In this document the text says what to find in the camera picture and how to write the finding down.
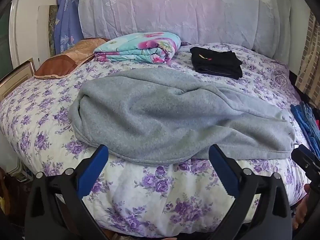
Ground grey fleece pants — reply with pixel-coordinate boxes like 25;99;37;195
68;68;296;166

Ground person's right hand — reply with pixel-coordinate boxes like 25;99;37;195
292;184;310;230

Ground blue clothes pile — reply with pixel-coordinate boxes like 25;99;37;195
290;102;319;158

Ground purple floral bed quilt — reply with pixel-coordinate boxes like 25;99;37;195
1;43;309;238

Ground beige checked curtain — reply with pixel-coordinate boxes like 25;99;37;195
295;12;320;108

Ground folded black pants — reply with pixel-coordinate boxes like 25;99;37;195
190;47;243;80

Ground brown orange pillow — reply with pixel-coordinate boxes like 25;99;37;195
34;38;109;80

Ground folded floral turquoise blanket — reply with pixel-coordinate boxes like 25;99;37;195
94;32;181;64

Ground gold picture frame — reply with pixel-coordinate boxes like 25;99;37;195
0;59;35;101

